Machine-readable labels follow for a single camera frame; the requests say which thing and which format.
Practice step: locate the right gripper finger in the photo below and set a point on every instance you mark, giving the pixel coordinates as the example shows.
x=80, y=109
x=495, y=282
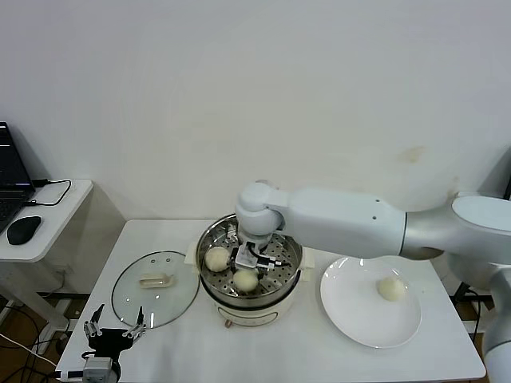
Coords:
x=230, y=263
x=261, y=273

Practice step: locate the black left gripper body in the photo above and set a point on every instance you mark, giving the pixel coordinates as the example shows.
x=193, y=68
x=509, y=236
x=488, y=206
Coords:
x=105, y=340

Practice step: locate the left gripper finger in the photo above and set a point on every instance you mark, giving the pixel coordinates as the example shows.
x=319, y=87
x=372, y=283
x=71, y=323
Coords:
x=89, y=325
x=135, y=328

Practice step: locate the white steamed baozi bun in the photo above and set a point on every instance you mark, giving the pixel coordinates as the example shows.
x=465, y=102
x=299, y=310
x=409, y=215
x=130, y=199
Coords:
x=245, y=281
x=392, y=288
x=217, y=259

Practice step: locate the glass pot lid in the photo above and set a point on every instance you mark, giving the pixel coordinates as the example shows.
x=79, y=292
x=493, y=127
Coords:
x=155, y=280

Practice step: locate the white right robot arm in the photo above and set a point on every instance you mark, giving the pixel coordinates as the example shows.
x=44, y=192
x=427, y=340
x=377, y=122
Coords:
x=339, y=223

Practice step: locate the stainless steel steamer basket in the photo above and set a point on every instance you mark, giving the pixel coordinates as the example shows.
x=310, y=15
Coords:
x=276, y=280

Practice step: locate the cream electric cooking pot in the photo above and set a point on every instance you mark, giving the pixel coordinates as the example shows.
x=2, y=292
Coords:
x=247, y=315

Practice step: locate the white side table with laptop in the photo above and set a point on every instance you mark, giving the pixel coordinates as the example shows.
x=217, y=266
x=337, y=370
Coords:
x=52, y=223

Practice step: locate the white round plate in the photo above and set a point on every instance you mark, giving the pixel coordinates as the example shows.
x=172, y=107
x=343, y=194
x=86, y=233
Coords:
x=359, y=319

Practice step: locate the black computer mouse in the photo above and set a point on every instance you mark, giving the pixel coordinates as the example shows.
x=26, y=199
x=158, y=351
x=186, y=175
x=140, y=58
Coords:
x=24, y=230

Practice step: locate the black laptop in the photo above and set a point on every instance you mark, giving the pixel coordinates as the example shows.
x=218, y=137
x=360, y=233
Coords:
x=12, y=167

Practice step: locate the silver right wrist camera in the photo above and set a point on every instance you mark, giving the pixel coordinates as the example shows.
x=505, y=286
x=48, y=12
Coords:
x=245, y=259

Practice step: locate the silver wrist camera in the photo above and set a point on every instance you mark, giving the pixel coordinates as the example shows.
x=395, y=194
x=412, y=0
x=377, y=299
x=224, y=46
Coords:
x=245, y=259
x=96, y=367

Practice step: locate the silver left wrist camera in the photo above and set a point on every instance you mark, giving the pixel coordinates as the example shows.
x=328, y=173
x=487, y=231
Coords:
x=96, y=367

